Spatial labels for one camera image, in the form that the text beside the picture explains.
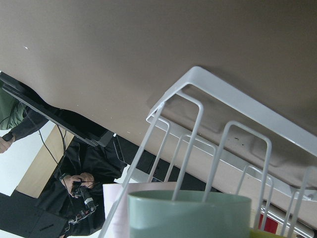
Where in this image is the green plastic cup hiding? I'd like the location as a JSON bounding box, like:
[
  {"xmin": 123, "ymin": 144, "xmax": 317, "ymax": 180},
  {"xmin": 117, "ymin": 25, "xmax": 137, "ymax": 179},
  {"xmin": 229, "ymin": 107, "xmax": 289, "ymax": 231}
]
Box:
[{"xmin": 128, "ymin": 190, "xmax": 251, "ymax": 238}]

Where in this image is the pink plastic cup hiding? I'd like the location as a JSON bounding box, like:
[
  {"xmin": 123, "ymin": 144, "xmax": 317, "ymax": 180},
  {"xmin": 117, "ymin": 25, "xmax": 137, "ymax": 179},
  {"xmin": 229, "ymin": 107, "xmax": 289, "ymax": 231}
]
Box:
[{"xmin": 102, "ymin": 181, "xmax": 178, "ymax": 238}]

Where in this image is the black monitor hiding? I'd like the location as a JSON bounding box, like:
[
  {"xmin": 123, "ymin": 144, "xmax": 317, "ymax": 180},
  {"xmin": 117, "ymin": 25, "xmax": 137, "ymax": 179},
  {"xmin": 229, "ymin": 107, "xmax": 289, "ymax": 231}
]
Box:
[{"xmin": 0, "ymin": 72, "xmax": 114, "ymax": 147}]

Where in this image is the person in black jacket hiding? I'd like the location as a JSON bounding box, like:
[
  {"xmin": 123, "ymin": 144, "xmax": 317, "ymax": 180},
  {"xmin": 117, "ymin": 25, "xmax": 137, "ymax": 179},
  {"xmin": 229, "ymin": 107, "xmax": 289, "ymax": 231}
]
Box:
[{"xmin": 36, "ymin": 138, "xmax": 126, "ymax": 238}]

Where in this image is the white wire cup rack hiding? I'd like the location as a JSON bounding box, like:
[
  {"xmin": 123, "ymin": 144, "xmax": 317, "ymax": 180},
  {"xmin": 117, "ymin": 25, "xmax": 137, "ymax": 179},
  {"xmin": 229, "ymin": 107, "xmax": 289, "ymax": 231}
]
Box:
[{"xmin": 100, "ymin": 66, "xmax": 317, "ymax": 238}]

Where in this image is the yellow plastic cup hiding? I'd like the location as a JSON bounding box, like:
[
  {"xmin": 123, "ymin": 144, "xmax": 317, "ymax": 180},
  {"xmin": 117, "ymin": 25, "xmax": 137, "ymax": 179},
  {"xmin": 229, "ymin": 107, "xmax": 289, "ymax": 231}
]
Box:
[{"xmin": 249, "ymin": 229, "xmax": 286, "ymax": 238}]

